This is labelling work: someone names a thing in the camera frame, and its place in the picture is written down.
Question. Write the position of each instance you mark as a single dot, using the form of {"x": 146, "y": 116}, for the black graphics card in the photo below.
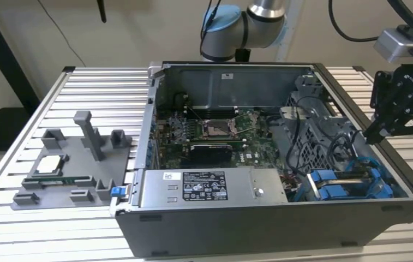
{"x": 210, "y": 154}

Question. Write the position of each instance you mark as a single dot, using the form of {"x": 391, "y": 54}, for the CPU socket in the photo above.
{"x": 216, "y": 128}

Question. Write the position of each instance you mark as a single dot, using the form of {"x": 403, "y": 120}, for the grey parts rack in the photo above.
{"x": 82, "y": 169}

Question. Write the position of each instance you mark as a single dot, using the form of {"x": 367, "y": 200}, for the blue plastic bay clip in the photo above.
{"x": 333, "y": 192}

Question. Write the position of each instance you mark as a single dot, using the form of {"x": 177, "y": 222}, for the silver CPU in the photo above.
{"x": 50, "y": 165}

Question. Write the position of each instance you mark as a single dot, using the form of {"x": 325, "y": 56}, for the black RAM slot bank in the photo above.
{"x": 213, "y": 112}

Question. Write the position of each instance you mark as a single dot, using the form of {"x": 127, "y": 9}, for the thin metal locking lever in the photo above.
{"x": 196, "y": 113}

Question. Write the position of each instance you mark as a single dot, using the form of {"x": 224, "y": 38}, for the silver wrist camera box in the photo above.
{"x": 396, "y": 45}

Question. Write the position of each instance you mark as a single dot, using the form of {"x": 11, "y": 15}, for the grey disk bay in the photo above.
{"x": 361, "y": 191}

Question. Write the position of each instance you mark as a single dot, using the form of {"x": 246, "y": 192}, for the green RAM stick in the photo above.
{"x": 70, "y": 180}

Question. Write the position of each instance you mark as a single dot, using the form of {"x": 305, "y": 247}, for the silver perforated drive cage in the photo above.
{"x": 312, "y": 152}

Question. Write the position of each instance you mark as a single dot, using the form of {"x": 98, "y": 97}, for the blue case latch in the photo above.
{"x": 118, "y": 191}

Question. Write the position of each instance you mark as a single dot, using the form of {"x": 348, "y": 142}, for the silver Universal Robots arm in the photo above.
{"x": 257, "y": 32}

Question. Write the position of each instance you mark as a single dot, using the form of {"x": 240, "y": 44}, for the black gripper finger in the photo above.
{"x": 409, "y": 125}
{"x": 377, "y": 131}

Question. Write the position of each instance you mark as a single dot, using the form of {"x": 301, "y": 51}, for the green motherboard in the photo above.
{"x": 253, "y": 155}

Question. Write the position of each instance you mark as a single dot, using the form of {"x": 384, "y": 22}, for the silver power supply unit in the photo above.
{"x": 242, "y": 188}

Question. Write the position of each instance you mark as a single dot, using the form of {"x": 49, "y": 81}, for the black open PC case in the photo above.
{"x": 228, "y": 232}

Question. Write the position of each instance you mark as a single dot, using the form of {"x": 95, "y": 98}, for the black antenna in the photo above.
{"x": 102, "y": 11}

